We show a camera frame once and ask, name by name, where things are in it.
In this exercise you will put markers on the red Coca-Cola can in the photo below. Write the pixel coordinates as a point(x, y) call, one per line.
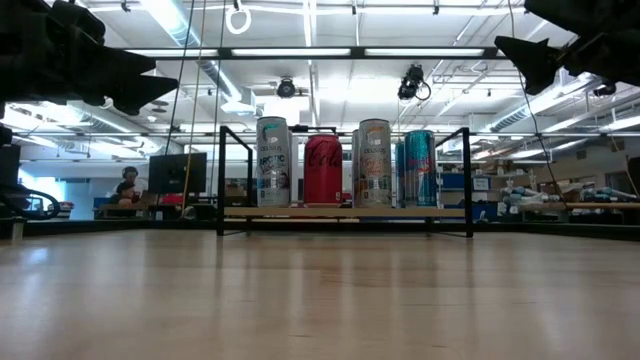
point(323, 175)

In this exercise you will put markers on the white ceiling air vent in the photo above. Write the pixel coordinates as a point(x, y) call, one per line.
point(570, 74)

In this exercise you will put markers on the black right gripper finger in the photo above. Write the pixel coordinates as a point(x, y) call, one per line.
point(540, 62)
point(590, 15)

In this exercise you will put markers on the dark computer monitor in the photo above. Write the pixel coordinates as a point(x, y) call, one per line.
point(177, 172)

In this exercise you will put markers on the round black ceiling camera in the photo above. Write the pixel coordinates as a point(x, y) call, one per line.
point(286, 88)

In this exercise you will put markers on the black ceiling-mounted device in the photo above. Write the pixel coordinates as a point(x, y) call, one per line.
point(605, 90)

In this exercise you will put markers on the blue storage rack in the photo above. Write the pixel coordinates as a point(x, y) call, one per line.
point(452, 181)

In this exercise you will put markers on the overhead frame bar with lights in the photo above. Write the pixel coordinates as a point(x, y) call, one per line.
point(225, 52)

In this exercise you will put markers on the white and blue bundle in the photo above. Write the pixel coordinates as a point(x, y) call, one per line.
point(522, 196)
point(605, 194)

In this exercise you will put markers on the silver and blue Red Bull can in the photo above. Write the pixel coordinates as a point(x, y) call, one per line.
point(421, 170)

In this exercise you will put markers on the white Arctic Vibe Celsius can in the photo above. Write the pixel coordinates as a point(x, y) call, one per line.
point(273, 165)

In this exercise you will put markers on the black-framed wooden shelf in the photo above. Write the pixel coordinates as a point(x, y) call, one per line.
point(340, 212)

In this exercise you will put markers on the person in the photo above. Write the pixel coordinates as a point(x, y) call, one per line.
point(130, 173)
point(125, 193)

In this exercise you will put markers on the wooden workbench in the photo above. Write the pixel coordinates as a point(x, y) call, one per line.
point(580, 205)

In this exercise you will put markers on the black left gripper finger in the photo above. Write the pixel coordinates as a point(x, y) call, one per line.
point(140, 90)
point(115, 62)

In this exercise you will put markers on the white orange-print Celsius can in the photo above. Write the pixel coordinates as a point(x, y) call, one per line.
point(376, 165)

